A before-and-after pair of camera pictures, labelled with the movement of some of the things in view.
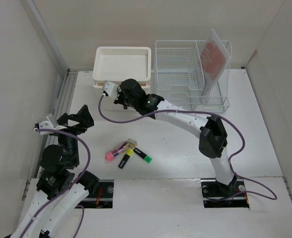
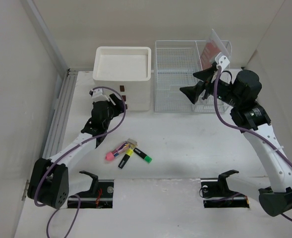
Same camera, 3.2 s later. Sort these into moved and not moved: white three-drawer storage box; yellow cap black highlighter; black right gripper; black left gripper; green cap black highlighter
Moved: black left gripper; black right gripper
Not moved: yellow cap black highlighter; white three-drawer storage box; green cap black highlighter
